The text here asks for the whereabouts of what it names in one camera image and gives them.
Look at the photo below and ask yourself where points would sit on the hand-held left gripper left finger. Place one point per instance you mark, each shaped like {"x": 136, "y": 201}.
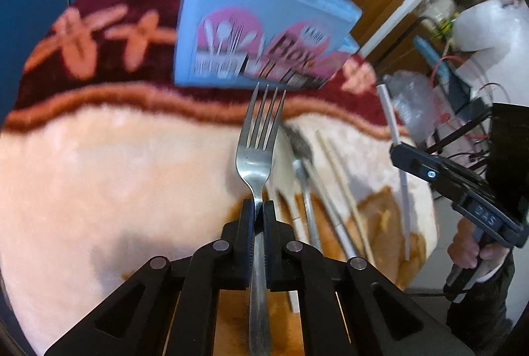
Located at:
{"x": 249, "y": 244}

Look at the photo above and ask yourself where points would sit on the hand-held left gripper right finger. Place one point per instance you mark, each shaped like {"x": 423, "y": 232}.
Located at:
{"x": 268, "y": 246}

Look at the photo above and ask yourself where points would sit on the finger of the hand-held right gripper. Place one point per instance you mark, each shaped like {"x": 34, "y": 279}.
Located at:
{"x": 413, "y": 163}

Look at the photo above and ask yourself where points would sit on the white chopstick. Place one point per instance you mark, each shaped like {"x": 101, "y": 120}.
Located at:
{"x": 291, "y": 211}
{"x": 390, "y": 116}

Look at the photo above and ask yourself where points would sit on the metal fork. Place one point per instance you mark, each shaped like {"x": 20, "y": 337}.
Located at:
{"x": 253, "y": 157}

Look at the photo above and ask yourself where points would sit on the blue utensil holder box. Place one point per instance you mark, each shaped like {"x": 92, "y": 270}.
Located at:
{"x": 248, "y": 8}

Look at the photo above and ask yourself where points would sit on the person's right forearm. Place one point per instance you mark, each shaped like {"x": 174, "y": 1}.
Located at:
{"x": 483, "y": 310}

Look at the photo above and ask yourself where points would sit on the person's right hand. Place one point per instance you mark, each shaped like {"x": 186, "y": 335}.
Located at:
{"x": 462, "y": 246}

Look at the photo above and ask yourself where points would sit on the black metal rack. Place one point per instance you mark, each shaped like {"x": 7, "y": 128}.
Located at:
{"x": 454, "y": 132}

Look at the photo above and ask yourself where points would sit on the small metal spoon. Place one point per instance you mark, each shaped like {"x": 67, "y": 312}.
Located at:
{"x": 308, "y": 207}

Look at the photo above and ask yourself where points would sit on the clear plastic bag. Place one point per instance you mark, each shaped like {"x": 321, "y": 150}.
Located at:
{"x": 413, "y": 103}

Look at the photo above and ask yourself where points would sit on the black box device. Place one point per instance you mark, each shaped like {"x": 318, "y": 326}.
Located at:
{"x": 508, "y": 141}

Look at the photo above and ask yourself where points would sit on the blue pad on rack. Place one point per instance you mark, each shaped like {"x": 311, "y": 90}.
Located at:
{"x": 432, "y": 54}

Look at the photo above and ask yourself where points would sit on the white plastic bag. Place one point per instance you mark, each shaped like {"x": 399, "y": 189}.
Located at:
{"x": 492, "y": 29}

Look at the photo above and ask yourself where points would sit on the printed fleece blanket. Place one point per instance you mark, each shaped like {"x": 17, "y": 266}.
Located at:
{"x": 103, "y": 174}

